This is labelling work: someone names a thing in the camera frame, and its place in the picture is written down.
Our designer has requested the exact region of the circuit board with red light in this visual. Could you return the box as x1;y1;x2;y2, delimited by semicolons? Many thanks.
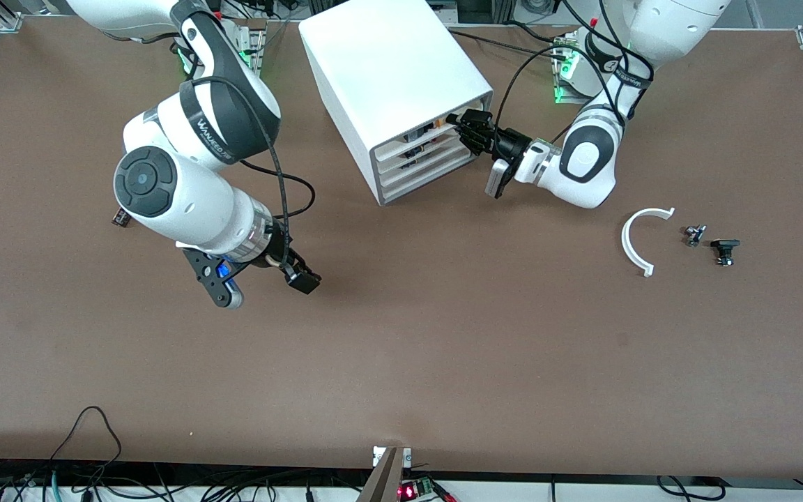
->
399;478;457;502

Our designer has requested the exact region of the black cable behind cabinet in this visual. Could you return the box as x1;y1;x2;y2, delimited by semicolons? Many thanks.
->
446;28;563;58

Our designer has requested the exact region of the white curved plastic clip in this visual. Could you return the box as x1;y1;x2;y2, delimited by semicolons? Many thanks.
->
620;207;676;278

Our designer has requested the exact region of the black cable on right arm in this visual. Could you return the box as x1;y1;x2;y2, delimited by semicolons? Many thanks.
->
177;75;317;271

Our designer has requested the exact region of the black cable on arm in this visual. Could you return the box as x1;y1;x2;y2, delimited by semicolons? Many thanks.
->
177;75;317;271
495;0;653;149

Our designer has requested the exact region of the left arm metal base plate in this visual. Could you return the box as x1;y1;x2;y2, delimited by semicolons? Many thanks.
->
551;33;587;105

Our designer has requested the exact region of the grey metal camera bracket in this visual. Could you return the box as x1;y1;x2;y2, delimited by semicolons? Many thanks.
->
356;446;413;502

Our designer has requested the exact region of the small black clamp part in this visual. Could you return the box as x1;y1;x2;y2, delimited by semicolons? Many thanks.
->
711;238;742;267

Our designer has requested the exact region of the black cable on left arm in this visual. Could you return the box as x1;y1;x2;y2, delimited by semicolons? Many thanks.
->
495;0;653;149

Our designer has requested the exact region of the black looped thin cable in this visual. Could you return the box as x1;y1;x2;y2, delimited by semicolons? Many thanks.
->
48;406;123;482

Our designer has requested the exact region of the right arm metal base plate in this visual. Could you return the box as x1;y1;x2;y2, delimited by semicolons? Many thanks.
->
234;28;267;77

